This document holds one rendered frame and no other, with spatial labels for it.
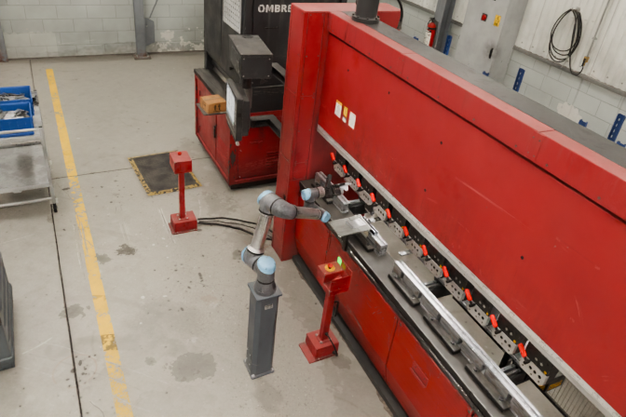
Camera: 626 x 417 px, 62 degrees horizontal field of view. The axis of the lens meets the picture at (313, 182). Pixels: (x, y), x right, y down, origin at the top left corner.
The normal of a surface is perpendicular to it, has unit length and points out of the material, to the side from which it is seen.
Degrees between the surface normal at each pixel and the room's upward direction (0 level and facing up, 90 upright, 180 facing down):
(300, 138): 90
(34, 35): 90
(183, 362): 0
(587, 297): 90
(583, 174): 90
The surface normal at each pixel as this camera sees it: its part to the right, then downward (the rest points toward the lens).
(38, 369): 0.11, -0.85
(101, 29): 0.45, 0.50
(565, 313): -0.90, 0.14
